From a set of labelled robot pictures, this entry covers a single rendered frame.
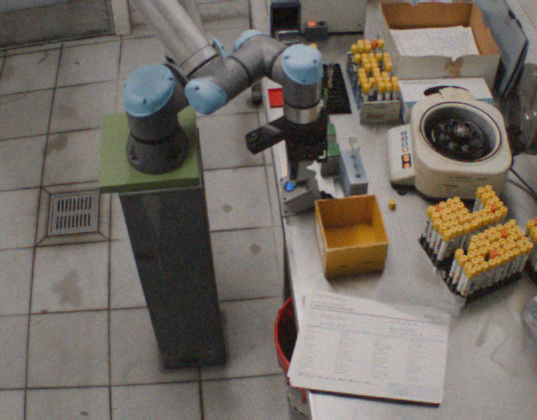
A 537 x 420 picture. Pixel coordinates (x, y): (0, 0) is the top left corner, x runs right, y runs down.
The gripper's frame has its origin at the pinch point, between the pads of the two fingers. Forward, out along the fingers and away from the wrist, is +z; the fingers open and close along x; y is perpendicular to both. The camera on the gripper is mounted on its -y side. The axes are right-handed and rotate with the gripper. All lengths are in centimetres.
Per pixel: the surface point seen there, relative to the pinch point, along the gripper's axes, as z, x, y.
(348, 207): 1.2, -7.9, 11.5
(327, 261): 1.9, -20.9, 5.1
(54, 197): 95, 87, -81
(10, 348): 96, 19, -94
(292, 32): 1, 54, 7
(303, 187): 0.4, -2.0, 2.7
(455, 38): 1, 49, 53
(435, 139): -2.3, 7.0, 34.5
